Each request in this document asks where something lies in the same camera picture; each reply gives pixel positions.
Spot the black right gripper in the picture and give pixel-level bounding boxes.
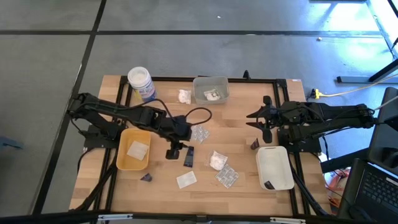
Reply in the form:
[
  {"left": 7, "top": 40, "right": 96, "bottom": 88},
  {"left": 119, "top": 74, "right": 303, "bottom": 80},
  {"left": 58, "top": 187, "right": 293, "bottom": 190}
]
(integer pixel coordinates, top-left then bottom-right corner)
[{"left": 246, "top": 95, "right": 283, "bottom": 144}]

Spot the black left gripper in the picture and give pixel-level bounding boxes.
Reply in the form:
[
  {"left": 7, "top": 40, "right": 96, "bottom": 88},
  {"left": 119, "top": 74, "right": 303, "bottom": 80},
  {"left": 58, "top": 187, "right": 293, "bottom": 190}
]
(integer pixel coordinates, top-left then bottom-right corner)
[{"left": 161, "top": 115, "right": 192, "bottom": 160}]

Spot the clear bag of cotton swabs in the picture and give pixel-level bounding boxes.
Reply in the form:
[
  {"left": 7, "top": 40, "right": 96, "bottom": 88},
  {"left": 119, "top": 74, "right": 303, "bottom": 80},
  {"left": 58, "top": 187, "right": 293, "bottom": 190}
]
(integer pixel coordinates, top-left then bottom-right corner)
[{"left": 178, "top": 89, "right": 192, "bottom": 105}]

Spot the clear bag of cotton pads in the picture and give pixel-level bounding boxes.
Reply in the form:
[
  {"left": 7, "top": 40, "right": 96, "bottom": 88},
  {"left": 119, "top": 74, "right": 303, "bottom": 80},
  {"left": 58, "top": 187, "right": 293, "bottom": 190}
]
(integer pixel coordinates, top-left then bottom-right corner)
[
  {"left": 203, "top": 89, "right": 222, "bottom": 101},
  {"left": 205, "top": 149, "right": 229, "bottom": 171}
]

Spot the white sachet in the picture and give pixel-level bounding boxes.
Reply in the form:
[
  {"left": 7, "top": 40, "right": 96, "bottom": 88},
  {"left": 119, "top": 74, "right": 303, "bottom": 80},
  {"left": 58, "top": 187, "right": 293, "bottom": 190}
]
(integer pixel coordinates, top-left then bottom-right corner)
[
  {"left": 126, "top": 140, "right": 150, "bottom": 162},
  {"left": 175, "top": 170, "right": 198, "bottom": 190}
]

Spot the printed foil wipe packet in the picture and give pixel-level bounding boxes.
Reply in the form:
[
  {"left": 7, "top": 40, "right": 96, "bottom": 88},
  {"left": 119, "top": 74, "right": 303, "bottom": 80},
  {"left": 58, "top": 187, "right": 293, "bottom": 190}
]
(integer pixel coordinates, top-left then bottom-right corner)
[
  {"left": 190, "top": 124, "right": 211, "bottom": 144},
  {"left": 215, "top": 164, "right": 239, "bottom": 189}
]

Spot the grey plastic bin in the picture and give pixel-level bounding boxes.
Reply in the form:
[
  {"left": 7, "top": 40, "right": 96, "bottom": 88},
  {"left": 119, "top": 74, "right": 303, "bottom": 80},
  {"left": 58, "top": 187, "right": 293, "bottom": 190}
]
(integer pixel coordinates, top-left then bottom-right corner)
[{"left": 192, "top": 76, "right": 230, "bottom": 106}]

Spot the white plastic bin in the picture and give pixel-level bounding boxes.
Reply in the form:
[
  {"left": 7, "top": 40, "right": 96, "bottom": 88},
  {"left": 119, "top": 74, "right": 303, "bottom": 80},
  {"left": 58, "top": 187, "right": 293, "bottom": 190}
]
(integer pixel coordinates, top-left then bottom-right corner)
[{"left": 255, "top": 145, "right": 295, "bottom": 191}]

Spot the white disinfecting wipes canister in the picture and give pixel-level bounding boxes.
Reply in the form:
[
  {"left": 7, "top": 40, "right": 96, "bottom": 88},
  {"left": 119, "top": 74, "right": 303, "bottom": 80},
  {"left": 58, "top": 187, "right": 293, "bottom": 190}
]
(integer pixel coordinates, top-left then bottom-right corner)
[{"left": 127, "top": 66, "right": 157, "bottom": 102}]

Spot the yellow plastic bin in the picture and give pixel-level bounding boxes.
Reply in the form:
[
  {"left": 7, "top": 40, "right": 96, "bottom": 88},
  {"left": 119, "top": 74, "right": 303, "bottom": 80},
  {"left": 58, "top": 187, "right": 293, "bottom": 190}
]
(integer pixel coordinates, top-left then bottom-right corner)
[{"left": 116, "top": 128, "right": 152, "bottom": 172}]

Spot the black stand beam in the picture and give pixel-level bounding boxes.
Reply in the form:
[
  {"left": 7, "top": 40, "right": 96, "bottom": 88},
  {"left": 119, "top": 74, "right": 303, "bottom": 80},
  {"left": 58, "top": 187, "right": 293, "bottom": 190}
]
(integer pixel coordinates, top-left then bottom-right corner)
[{"left": 320, "top": 147, "right": 371, "bottom": 174}]

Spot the grey metal table foot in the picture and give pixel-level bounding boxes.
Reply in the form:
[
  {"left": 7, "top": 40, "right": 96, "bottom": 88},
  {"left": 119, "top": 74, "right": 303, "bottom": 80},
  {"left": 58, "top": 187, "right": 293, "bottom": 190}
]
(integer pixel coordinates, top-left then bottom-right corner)
[{"left": 336, "top": 75, "right": 376, "bottom": 84}]

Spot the black monitor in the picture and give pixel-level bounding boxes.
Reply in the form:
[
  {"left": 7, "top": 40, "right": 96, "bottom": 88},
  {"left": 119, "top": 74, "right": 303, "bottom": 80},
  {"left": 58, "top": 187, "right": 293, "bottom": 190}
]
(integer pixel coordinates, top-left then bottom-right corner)
[{"left": 366, "top": 86, "right": 398, "bottom": 177}]

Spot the black laptop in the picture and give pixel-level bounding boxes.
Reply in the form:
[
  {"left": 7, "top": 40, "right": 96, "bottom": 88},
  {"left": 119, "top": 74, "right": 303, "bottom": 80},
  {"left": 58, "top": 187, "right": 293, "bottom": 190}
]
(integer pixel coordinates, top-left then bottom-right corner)
[{"left": 337, "top": 157, "right": 398, "bottom": 224}]

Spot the black table leg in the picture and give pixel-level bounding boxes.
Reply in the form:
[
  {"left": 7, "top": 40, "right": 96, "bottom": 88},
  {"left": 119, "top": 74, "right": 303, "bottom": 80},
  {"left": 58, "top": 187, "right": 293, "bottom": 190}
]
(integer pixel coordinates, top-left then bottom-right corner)
[{"left": 368, "top": 58, "right": 398, "bottom": 83}]

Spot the black crossbar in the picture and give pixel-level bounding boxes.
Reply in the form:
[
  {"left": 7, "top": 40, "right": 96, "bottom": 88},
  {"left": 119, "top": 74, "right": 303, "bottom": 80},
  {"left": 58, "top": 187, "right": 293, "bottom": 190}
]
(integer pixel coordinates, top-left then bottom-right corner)
[{"left": 0, "top": 208, "right": 398, "bottom": 224}]

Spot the blue-grey floor object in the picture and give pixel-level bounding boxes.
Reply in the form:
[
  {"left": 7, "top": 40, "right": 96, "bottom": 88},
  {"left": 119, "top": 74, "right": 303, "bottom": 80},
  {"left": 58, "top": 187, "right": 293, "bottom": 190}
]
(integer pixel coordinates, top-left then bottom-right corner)
[{"left": 0, "top": 136, "right": 25, "bottom": 150}]

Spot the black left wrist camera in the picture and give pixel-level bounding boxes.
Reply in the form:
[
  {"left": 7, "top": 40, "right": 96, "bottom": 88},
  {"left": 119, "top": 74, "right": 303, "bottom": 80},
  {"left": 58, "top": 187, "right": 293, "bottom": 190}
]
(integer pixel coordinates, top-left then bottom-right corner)
[{"left": 164, "top": 121, "right": 179, "bottom": 138}]

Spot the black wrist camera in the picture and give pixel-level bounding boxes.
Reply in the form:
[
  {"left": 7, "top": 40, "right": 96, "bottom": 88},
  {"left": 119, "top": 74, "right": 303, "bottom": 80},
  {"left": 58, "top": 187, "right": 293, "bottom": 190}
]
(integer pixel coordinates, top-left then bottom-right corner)
[
  {"left": 271, "top": 112, "right": 285, "bottom": 128},
  {"left": 164, "top": 121, "right": 179, "bottom": 138}
]

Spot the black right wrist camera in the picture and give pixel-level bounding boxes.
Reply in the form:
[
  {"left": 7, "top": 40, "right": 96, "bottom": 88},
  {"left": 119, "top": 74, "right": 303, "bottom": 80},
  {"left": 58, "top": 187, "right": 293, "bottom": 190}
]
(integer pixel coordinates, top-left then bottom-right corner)
[{"left": 271, "top": 112, "right": 285, "bottom": 128}]

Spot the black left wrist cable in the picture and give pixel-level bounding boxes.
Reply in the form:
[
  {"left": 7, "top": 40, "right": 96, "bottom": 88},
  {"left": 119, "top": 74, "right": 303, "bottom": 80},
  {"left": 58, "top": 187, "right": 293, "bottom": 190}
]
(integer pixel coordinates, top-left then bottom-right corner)
[{"left": 124, "top": 98, "right": 213, "bottom": 127}]

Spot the black aluminium table frame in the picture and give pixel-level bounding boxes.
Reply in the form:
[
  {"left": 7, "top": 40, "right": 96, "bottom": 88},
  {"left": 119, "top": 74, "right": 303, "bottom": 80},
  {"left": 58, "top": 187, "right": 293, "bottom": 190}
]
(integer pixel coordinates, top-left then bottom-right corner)
[{"left": 70, "top": 75, "right": 331, "bottom": 218}]

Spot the yellow extension cord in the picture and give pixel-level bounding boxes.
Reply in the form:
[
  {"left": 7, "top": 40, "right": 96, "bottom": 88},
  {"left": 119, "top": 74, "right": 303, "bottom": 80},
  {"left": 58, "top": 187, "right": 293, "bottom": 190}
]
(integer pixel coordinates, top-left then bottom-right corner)
[{"left": 310, "top": 73, "right": 398, "bottom": 100}]

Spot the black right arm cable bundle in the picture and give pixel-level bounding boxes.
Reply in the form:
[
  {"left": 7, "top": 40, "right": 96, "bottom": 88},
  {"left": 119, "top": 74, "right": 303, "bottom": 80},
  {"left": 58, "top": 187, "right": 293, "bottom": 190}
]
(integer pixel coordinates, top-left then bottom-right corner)
[{"left": 289, "top": 161, "right": 332, "bottom": 217}]

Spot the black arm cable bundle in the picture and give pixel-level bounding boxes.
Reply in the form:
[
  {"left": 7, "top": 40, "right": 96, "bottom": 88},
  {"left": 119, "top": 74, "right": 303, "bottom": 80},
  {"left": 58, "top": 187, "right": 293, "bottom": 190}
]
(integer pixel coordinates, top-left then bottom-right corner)
[
  {"left": 289, "top": 161, "right": 332, "bottom": 217},
  {"left": 74, "top": 149, "right": 121, "bottom": 213}
]

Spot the silver bracket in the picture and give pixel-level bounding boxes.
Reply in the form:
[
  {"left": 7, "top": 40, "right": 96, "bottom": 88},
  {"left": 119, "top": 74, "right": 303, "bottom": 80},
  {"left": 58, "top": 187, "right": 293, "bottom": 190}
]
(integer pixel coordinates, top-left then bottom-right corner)
[
  {"left": 97, "top": 213, "right": 134, "bottom": 222},
  {"left": 269, "top": 217, "right": 307, "bottom": 224}
]

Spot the black left arm cable bundle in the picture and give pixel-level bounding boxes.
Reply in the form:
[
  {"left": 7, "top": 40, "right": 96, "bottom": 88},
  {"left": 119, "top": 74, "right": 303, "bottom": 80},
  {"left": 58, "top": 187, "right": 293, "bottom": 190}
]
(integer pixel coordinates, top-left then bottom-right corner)
[{"left": 74, "top": 149, "right": 121, "bottom": 213}]

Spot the light grey cable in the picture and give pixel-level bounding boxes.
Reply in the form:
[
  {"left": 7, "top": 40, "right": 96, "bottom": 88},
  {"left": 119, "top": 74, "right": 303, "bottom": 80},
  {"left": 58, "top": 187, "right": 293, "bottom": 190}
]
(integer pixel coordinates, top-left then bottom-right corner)
[{"left": 373, "top": 95, "right": 398, "bottom": 111}]

